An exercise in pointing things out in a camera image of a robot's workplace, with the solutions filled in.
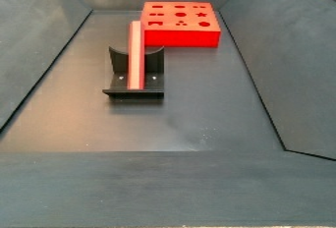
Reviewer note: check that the red hexagonal peg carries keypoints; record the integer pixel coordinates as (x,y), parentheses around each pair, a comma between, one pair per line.
(135,80)

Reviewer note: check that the red shape-sorter block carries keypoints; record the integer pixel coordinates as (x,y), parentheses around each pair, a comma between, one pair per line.
(180,24)

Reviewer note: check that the black curved holder stand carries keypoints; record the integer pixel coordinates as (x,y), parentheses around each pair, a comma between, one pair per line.
(154,76)

